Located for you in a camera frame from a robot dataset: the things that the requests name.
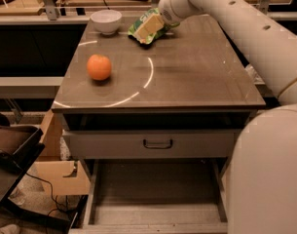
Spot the cardboard box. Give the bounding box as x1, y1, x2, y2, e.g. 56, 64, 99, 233
35, 110, 91, 196

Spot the closed grey middle drawer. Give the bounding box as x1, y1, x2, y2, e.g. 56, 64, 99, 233
63, 129, 240, 159

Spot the black floor cable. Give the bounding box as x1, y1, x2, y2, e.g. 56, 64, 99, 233
24, 171, 78, 216

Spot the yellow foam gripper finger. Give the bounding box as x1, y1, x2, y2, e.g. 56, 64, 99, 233
134, 27, 150, 40
143, 14, 164, 33

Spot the orange fruit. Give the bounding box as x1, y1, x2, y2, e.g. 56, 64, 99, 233
87, 55, 112, 81

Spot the white ceramic bowl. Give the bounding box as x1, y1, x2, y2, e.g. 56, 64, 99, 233
90, 10, 122, 35

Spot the open grey bottom drawer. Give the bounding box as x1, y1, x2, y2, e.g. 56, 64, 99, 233
69, 159, 228, 234

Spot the green rice chip bag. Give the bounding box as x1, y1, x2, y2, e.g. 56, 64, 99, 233
128, 8, 179, 45

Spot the grey drawer cabinet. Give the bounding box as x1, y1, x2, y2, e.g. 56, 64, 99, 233
51, 14, 267, 234

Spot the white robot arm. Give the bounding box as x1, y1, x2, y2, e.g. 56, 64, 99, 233
158, 0, 297, 234

